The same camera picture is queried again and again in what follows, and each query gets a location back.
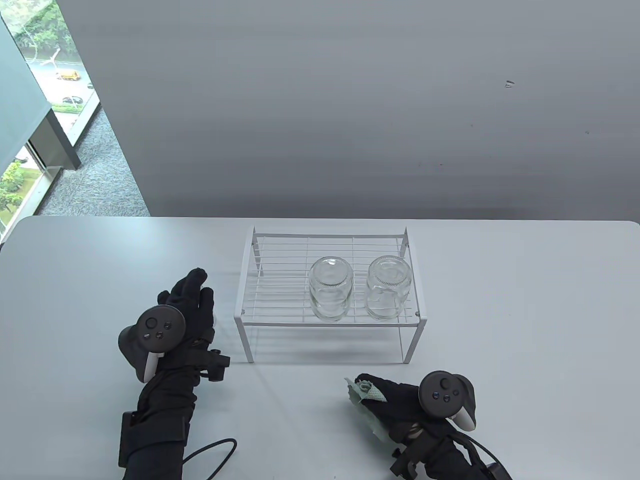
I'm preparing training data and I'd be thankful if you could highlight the person's left hand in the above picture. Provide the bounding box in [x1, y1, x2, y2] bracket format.
[157, 268, 217, 371]

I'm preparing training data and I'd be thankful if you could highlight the person's right hand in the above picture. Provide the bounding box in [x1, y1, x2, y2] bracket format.
[354, 373, 451, 446]

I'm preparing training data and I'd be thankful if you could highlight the green fish scale cleaning cloth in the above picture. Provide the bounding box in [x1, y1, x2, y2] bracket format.
[344, 378, 391, 443]

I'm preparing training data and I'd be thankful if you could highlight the clear glass jar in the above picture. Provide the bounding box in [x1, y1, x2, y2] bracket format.
[366, 255, 413, 321]
[308, 256, 355, 322]

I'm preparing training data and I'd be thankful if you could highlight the person's left forearm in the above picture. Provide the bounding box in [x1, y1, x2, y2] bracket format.
[122, 360, 201, 480]

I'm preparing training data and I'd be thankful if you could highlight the person's right forearm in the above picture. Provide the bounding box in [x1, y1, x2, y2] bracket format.
[390, 430, 488, 480]

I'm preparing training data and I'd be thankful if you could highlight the grey black hand controller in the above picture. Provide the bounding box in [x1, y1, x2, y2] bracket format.
[118, 306, 187, 385]
[418, 370, 477, 432]

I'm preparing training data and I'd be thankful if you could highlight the dark grey window column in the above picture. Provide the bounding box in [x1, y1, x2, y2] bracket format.
[0, 12, 82, 173]

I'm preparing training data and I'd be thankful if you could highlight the glass window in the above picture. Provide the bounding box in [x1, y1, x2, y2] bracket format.
[0, 0, 101, 241]

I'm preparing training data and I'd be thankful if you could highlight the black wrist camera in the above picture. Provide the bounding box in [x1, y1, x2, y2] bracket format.
[390, 447, 418, 476]
[197, 348, 232, 383]

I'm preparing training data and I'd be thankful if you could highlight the white wire rack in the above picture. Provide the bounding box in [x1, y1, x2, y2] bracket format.
[233, 226, 427, 364]

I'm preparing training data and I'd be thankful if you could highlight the black cable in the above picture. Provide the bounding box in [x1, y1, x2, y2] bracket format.
[182, 438, 238, 480]
[465, 432, 506, 471]

